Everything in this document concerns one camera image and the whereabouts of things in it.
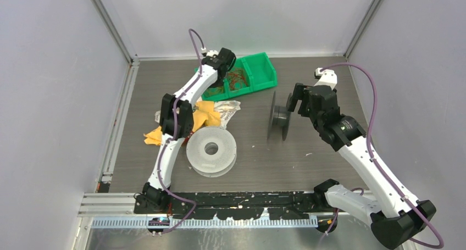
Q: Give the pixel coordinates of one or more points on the yellow snack bag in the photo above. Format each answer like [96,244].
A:
[204,115]

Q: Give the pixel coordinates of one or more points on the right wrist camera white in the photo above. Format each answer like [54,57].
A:
[325,78]

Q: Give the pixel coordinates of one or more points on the white slotted cable duct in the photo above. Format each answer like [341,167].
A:
[230,223]

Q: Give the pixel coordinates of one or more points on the floral patterned cloth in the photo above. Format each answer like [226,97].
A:
[227,109]

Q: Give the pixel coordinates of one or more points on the white plastic cable spool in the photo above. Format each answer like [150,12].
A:
[212,151]

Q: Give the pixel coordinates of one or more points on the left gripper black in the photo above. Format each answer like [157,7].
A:
[217,84]

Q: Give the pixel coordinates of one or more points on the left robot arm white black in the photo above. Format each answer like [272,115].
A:
[176,121]

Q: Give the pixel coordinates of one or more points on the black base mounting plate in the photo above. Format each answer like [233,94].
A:
[288,205]

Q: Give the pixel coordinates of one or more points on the dark grey cable spool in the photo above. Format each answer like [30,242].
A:
[279,117]

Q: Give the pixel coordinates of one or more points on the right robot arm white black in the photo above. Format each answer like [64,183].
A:
[396,214]

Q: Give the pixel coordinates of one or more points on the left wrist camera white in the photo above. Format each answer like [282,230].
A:
[208,52]

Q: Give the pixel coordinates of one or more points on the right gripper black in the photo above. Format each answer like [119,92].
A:
[302,93]

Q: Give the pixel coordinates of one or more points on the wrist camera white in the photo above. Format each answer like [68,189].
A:
[325,78]
[208,52]

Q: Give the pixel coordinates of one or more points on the green three-compartment bin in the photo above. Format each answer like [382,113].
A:
[250,74]

